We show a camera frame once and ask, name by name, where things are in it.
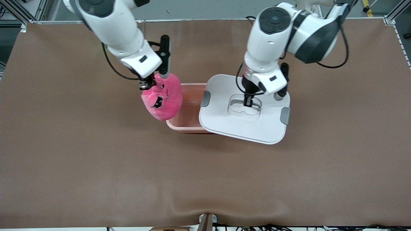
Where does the pink plush toy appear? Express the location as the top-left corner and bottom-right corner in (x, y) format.
(141, 73), (183, 121)

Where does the white box lid with handle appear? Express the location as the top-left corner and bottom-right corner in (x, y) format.
(198, 74), (291, 145)

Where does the brown table mat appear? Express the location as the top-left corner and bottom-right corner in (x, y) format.
(0, 19), (411, 229)

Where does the grey rod with black foot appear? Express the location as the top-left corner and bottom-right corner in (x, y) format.
(363, 0), (379, 13)

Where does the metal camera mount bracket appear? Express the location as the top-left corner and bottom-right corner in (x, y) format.
(198, 212), (217, 231)

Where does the aluminium frame profile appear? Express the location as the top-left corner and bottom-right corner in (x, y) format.
(385, 0), (411, 25)
(0, 0), (48, 32)

